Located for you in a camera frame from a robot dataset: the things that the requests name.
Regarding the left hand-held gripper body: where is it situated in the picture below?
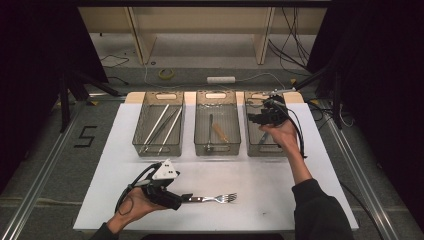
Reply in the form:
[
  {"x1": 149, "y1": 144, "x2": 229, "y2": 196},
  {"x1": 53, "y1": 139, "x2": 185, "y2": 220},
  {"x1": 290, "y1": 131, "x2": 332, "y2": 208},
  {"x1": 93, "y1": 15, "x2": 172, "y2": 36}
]
[{"x1": 139, "y1": 159, "x2": 184, "y2": 211}]

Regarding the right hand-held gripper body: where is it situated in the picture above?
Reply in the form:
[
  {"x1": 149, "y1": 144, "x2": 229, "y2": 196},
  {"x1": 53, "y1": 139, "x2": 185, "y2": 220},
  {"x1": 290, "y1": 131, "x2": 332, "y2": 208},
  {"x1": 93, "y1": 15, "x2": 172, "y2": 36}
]
[{"x1": 247, "y1": 87, "x2": 298, "y2": 127}]

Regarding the transparent grey plastic bin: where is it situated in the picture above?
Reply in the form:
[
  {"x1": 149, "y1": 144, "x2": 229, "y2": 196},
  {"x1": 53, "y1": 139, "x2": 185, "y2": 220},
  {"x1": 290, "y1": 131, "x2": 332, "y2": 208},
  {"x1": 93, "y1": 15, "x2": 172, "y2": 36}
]
[
  {"x1": 131, "y1": 91, "x2": 186, "y2": 158},
  {"x1": 243, "y1": 91, "x2": 298, "y2": 158},
  {"x1": 193, "y1": 90, "x2": 242, "y2": 157}
]

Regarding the metal spoon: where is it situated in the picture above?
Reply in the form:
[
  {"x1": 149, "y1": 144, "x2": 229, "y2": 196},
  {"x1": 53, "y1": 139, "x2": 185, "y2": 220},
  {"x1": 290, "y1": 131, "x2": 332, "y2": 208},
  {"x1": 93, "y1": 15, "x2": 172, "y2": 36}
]
[{"x1": 204, "y1": 113, "x2": 215, "y2": 154}]

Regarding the person's right hand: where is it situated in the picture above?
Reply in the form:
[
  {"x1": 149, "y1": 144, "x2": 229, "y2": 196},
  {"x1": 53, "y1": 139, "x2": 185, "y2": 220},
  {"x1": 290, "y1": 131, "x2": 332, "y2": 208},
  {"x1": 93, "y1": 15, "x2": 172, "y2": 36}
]
[{"x1": 259, "y1": 118, "x2": 301, "y2": 158}]

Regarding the person's left hand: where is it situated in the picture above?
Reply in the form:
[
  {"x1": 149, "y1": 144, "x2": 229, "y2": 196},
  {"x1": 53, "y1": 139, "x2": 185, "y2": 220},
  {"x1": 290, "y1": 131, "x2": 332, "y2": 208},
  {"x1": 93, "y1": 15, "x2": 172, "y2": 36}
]
[{"x1": 106, "y1": 187, "x2": 168, "y2": 235}]

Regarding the white power strip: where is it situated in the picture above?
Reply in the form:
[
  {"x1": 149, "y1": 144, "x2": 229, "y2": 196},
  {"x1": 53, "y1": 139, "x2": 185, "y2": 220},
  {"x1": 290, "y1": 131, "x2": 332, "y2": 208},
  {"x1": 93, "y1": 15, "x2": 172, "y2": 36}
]
[{"x1": 206, "y1": 76, "x2": 236, "y2": 85}]

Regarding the black metal stand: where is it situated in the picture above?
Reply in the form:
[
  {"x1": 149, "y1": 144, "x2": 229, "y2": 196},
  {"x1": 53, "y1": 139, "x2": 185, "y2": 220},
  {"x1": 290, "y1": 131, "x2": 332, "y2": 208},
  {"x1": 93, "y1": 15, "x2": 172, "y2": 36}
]
[
  {"x1": 286, "y1": 63, "x2": 344, "y2": 131},
  {"x1": 58, "y1": 69, "x2": 121, "y2": 134}
]

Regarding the yellow tape roll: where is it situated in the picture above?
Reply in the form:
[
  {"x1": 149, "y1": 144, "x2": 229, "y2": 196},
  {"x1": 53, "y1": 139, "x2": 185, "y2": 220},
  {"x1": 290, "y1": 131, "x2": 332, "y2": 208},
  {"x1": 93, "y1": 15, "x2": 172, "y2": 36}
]
[{"x1": 157, "y1": 68, "x2": 176, "y2": 81}]

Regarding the wooden shelf unit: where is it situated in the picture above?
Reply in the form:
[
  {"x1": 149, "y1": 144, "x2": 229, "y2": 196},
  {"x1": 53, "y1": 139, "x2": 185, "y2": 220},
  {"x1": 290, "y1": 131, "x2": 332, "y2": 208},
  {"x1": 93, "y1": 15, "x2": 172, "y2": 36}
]
[{"x1": 78, "y1": 6, "x2": 328, "y2": 66}]

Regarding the black curtain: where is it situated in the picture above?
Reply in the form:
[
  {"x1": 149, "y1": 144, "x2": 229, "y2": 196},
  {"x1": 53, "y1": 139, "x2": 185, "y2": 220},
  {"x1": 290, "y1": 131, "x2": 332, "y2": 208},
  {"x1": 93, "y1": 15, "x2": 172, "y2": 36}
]
[
  {"x1": 0, "y1": 0, "x2": 108, "y2": 194},
  {"x1": 307, "y1": 0, "x2": 424, "y2": 231}
]

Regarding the tangle of thin cables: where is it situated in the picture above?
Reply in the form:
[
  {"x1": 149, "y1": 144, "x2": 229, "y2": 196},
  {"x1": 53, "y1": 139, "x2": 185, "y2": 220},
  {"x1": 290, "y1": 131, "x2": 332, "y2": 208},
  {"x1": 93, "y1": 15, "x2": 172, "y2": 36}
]
[{"x1": 306, "y1": 99, "x2": 355, "y2": 130}]

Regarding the bundle of black cables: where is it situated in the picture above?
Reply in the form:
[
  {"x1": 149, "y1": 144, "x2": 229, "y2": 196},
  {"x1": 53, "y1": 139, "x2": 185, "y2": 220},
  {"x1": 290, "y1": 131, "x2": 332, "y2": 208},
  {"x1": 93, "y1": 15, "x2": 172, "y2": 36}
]
[{"x1": 268, "y1": 6, "x2": 311, "y2": 73}]

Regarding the aluminium rail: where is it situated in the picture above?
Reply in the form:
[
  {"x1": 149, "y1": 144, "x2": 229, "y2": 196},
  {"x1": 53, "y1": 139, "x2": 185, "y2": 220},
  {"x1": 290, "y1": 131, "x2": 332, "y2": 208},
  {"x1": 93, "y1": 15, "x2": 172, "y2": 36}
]
[
  {"x1": 0, "y1": 99, "x2": 84, "y2": 240},
  {"x1": 319, "y1": 99, "x2": 403, "y2": 240}
]

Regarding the long black cable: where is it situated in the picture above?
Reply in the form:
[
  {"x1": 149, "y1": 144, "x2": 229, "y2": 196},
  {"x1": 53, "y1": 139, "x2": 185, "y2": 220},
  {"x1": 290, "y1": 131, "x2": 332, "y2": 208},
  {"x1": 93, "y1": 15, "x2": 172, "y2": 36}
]
[{"x1": 339, "y1": 181, "x2": 384, "y2": 240}]

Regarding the thin black cable loop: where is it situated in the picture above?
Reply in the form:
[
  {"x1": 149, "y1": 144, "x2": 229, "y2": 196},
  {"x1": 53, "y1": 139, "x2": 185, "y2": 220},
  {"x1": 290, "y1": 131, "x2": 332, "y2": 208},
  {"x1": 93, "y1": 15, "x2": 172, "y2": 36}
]
[{"x1": 99, "y1": 54, "x2": 130, "y2": 69}]

